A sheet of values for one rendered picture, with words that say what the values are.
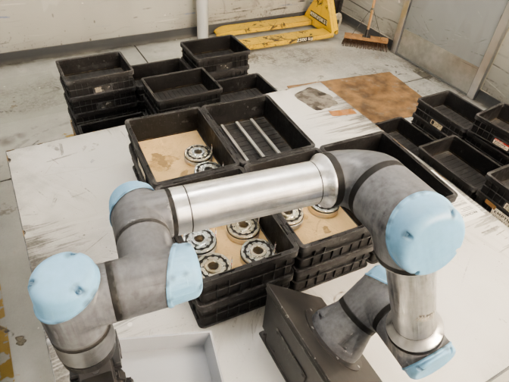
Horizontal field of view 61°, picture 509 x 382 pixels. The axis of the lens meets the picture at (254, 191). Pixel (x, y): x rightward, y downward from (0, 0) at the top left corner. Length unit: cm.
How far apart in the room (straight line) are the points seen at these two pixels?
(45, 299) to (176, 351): 46
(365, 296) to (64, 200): 114
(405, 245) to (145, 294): 36
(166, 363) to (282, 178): 44
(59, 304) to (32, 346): 171
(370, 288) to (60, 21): 381
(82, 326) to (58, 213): 116
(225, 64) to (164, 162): 150
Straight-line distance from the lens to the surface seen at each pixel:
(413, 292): 81
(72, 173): 184
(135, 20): 455
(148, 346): 91
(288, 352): 114
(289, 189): 68
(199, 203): 64
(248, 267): 114
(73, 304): 52
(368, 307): 107
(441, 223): 66
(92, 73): 303
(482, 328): 152
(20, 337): 227
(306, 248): 120
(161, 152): 166
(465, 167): 272
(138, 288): 53
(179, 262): 54
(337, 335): 109
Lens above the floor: 182
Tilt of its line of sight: 42 degrees down
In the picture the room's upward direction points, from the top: 5 degrees clockwise
